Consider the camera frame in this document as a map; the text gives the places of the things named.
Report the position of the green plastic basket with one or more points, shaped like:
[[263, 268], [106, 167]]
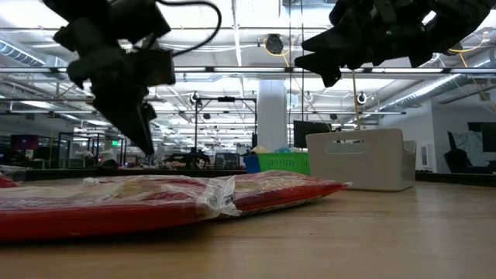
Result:
[[283, 164]]

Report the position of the dark wall television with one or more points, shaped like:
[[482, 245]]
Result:
[[24, 142]]

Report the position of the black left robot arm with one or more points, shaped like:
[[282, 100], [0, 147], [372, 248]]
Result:
[[85, 15]]

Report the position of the white building column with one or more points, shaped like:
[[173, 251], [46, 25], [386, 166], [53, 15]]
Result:
[[273, 124]]

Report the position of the clear plastic container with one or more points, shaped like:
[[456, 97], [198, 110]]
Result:
[[13, 172]]

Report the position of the pale yellow tape roll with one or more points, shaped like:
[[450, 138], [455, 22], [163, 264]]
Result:
[[259, 150]]

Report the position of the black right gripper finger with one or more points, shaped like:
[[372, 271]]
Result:
[[327, 42], [329, 66]]

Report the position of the small black ceiling reel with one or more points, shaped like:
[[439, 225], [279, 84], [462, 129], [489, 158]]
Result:
[[361, 98]]

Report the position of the background robot workstation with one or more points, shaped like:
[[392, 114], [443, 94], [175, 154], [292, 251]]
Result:
[[190, 159]]

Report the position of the black computer monitor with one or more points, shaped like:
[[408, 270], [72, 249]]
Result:
[[304, 129]]

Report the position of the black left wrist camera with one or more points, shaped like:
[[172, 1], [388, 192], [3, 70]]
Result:
[[153, 67]]

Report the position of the blue plastic basket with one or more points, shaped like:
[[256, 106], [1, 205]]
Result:
[[252, 166]]

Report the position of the large red snack package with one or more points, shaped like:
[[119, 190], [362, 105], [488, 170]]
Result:
[[97, 221]]

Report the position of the white plastic storage bin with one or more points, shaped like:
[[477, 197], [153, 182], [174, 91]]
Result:
[[360, 170]]

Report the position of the teal tape roll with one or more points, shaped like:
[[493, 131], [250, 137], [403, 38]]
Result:
[[283, 150]]

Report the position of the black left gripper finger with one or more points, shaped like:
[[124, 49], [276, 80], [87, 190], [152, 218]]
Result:
[[131, 120], [150, 111]]

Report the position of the far red snack packet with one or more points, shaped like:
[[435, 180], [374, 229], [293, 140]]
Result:
[[279, 191]]

